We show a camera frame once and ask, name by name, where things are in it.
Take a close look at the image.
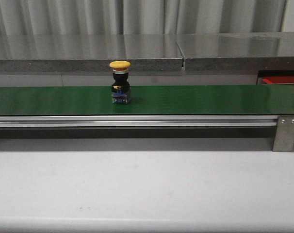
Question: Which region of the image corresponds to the green conveyor belt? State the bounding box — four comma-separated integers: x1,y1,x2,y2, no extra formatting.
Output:
0,84,294,116

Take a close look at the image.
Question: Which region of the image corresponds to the red plastic tray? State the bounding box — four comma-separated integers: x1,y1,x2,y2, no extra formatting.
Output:
259,76,294,92

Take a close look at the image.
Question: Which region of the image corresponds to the grey stone shelf right slab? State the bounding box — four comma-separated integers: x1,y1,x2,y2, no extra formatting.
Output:
176,32,294,71

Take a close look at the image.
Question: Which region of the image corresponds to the grey stone shelf slab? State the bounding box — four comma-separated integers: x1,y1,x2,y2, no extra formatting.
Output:
176,32,294,71
0,34,183,73

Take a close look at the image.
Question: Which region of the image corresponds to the grey stone shelf left slab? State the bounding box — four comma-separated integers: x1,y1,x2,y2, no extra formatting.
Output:
0,34,183,73

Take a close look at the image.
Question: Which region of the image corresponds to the white pleated curtain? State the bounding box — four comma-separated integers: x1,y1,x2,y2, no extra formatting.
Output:
0,0,286,35

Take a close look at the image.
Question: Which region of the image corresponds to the steel conveyor support bracket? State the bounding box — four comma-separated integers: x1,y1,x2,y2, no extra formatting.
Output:
272,115,294,152

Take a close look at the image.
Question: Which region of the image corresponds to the aluminium conveyor side rail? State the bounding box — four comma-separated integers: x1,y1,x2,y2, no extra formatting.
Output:
0,115,278,128

